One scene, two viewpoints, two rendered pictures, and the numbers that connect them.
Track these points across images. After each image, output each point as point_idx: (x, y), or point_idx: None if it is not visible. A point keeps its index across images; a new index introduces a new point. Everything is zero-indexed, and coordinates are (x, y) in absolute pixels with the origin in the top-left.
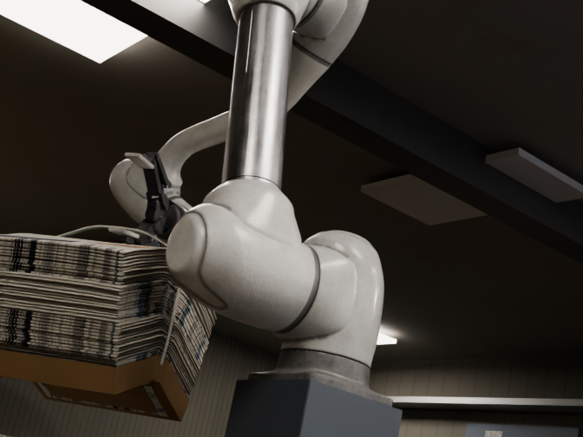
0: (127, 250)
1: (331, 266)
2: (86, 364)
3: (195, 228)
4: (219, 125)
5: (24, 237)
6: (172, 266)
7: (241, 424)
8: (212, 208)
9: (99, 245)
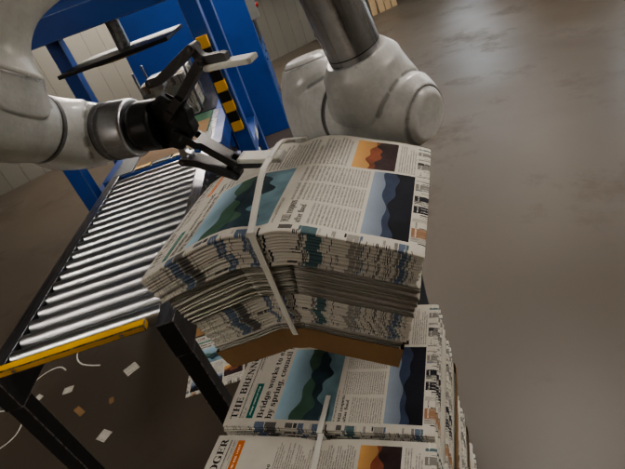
0: (421, 147)
1: None
2: None
3: (440, 97)
4: None
5: (388, 214)
6: (427, 137)
7: None
8: (426, 75)
9: (421, 160)
